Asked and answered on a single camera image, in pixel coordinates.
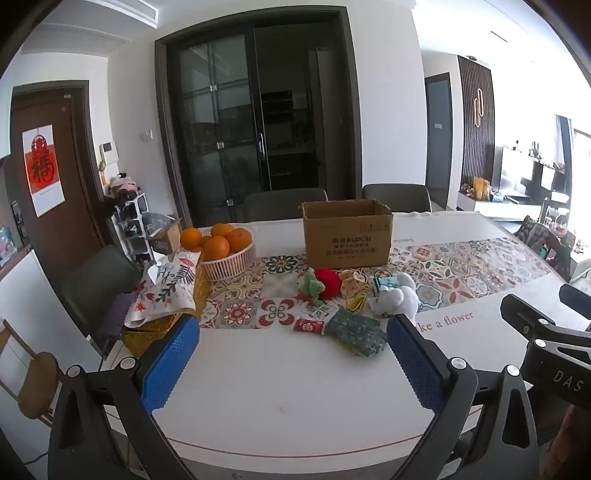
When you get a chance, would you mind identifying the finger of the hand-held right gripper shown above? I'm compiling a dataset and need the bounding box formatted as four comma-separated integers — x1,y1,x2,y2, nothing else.
558,283,591,320
500,293,566,352

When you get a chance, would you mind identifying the white shelf unit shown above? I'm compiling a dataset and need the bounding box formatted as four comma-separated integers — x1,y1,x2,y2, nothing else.
492,145,573,206

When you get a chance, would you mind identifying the pile of clothes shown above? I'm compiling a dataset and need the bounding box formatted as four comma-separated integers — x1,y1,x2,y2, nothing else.
107,173,141,199

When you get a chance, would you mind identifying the pile of oranges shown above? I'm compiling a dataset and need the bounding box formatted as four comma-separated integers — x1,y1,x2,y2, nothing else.
180,223,254,262

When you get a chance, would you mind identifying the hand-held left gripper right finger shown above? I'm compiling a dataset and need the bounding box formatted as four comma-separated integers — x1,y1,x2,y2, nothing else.
386,314,540,480

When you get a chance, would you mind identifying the dark slatted wall panel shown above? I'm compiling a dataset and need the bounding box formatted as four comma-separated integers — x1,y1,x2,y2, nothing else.
458,55,496,199

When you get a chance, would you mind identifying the brown entrance door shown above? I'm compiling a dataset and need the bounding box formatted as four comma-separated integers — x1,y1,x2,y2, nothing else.
9,80,106,261

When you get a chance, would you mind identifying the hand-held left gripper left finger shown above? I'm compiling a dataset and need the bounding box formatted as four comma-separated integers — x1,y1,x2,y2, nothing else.
47,313,201,480

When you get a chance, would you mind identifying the floral printed cloth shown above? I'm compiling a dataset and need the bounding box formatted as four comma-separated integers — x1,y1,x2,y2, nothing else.
124,251,202,328

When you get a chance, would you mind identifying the white shoe rack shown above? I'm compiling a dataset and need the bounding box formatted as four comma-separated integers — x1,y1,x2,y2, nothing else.
111,191,155,268

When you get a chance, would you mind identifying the orange patterned pouch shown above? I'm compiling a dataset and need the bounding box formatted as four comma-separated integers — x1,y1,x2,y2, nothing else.
339,272,372,301

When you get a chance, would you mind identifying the yellow woven basket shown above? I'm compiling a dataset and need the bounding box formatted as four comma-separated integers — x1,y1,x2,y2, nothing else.
121,263,211,358

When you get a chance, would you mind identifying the chair with patterned cushion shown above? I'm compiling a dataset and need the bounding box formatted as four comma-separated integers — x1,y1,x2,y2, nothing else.
515,215,573,278

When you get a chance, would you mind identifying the dark grey dining chair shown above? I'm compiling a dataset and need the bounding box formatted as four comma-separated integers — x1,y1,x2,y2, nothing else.
362,184,432,213
65,244,139,344
242,188,328,222

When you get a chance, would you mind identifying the person's right hand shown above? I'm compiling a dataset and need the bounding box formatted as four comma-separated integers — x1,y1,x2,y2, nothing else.
560,406,591,457

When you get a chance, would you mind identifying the red plush toy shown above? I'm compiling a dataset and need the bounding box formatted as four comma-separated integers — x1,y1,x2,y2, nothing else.
298,268,342,303

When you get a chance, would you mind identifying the tile patterned tablecloth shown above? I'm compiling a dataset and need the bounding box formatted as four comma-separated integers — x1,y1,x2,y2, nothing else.
152,210,591,462

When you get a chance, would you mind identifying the wall intercom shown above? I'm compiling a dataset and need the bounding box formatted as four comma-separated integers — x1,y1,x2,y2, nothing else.
99,143,118,185

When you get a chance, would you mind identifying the black door lock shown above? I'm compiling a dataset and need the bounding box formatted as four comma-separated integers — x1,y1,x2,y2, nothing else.
11,200,25,241

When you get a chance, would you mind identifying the wooden chair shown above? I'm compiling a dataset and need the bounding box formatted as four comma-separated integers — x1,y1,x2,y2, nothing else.
0,318,65,425

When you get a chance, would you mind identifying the dark interior door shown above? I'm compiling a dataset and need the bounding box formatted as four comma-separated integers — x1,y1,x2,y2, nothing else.
424,73,454,208

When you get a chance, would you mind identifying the clear plastic bag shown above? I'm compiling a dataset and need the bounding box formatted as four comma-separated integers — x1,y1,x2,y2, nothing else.
143,212,178,238

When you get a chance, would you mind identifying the white plush toy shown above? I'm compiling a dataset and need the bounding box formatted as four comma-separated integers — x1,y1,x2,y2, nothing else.
369,273,421,319

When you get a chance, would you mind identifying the white sideboard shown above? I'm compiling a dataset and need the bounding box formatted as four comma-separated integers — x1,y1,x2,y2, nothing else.
457,191,555,220

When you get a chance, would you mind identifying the white fruit basket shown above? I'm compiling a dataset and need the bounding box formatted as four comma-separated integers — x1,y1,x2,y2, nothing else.
198,224,256,281

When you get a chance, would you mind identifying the green floral pouch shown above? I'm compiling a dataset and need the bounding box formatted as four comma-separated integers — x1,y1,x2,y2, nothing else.
323,308,387,357

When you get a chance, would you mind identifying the red and white door poster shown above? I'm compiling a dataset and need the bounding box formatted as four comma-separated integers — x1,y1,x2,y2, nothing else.
22,124,65,217

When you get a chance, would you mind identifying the dark glass sliding door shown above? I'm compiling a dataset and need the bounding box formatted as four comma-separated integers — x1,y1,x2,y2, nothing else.
154,9,363,227

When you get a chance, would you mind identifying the teal tissue packet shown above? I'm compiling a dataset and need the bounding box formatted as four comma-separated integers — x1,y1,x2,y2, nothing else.
373,275,403,294

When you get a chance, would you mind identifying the brown cardboard box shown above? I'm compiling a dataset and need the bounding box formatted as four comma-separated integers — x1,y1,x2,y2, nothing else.
301,199,394,268

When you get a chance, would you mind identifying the purple cloth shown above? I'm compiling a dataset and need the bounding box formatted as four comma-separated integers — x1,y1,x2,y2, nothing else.
105,293,139,337

